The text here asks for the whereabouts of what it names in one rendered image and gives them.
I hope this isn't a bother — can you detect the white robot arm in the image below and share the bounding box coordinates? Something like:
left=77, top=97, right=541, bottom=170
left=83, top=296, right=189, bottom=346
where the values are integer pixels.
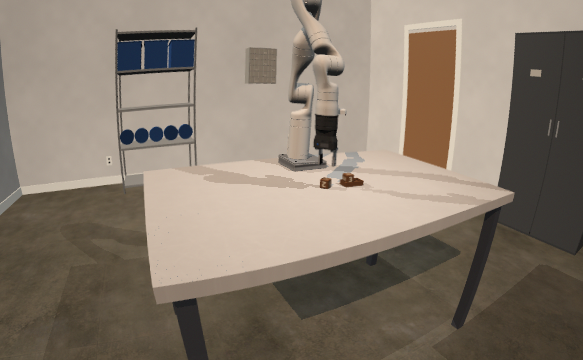
left=287, top=0, right=344, bottom=160

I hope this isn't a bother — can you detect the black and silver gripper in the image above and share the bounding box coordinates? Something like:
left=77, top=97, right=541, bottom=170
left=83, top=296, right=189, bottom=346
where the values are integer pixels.
left=313, top=99, right=346, bottom=167

